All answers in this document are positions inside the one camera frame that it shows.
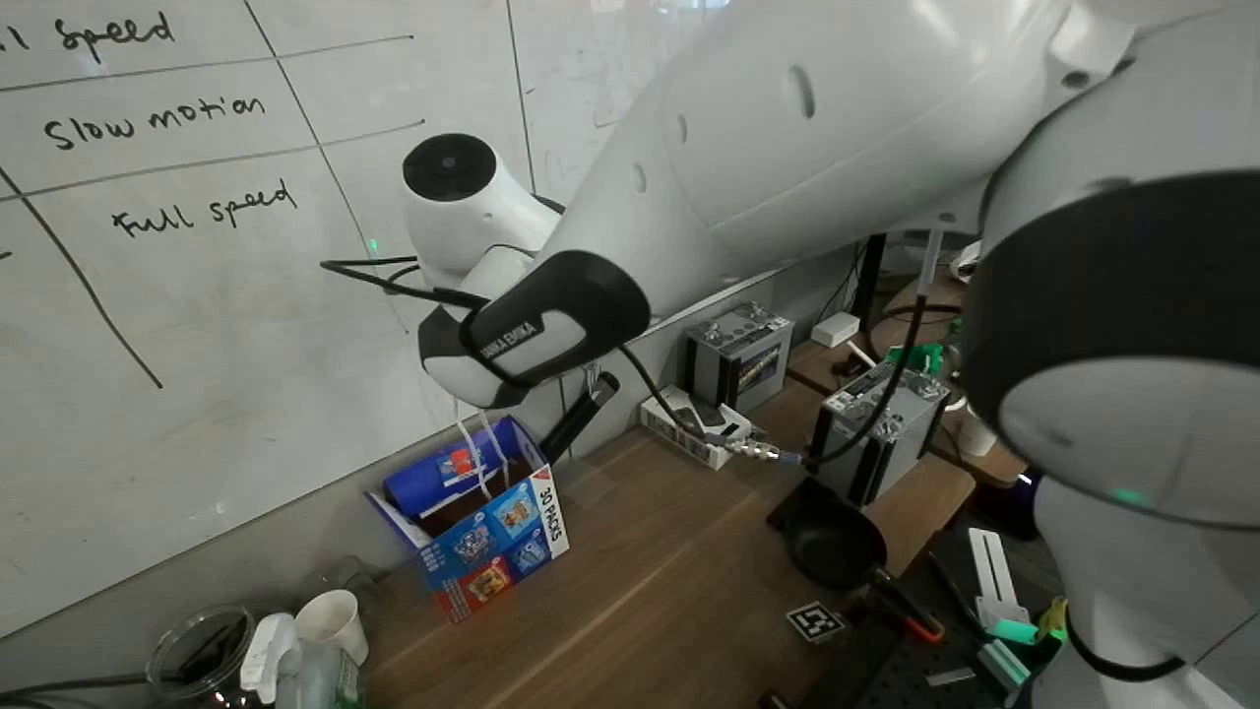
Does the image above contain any white phone box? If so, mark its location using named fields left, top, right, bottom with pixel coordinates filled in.
left=637, top=382, right=760, bottom=471

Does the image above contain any small white box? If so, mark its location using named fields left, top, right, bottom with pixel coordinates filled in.
left=809, top=309, right=863, bottom=349

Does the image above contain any blue cardboard snack box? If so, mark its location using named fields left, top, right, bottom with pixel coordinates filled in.
left=361, top=415, right=575, bottom=617

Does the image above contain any grey battery Dominator label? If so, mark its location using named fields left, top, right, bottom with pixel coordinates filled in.
left=680, top=301, right=800, bottom=415

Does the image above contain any plain grey battery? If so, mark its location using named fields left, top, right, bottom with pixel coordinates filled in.
left=809, top=364, right=952, bottom=508

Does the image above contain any green plastic object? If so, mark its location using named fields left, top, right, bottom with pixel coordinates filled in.
left=881, top=340, right=952, bottom=379

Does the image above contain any black white fiducial tag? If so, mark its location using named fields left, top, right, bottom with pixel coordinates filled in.
left=784, top=593, right=849, bottom=651

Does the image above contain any white mug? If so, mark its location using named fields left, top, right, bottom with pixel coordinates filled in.
left=947, top=394, right=1000, bottom=465

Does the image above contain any white paper cup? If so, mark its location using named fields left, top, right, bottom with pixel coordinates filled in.
left=290, top=588, right=374, bottom=664

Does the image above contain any black perforated breadboard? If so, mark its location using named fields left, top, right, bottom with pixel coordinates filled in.
left=773, top=508, right=1094, bottom=709

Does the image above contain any large white whiteboard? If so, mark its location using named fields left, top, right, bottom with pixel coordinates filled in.
left=0, top=0, right=923, bottom=647

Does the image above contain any teal plastic part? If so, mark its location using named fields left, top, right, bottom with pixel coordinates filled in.
left=977, top=643, right=1041, bottom=693
left=986, top=613, right=1048, bottom=651

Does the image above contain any yellow green plastic part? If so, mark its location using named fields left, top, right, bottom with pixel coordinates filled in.
left=1034, top=593, right=1074, bottom=647

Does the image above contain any glass jar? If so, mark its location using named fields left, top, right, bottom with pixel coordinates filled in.
left=143, top=604, right=261, bottom=704

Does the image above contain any black tube mount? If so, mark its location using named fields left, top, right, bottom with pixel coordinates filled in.
left=537, top=369, right=624, bottom=465

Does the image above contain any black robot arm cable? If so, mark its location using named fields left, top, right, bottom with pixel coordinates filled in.
left=315, top=252, right=928, bottom=470

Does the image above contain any white slotted bracket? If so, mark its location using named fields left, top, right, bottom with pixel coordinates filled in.
left=964, top=523, right=1034, bottom=632

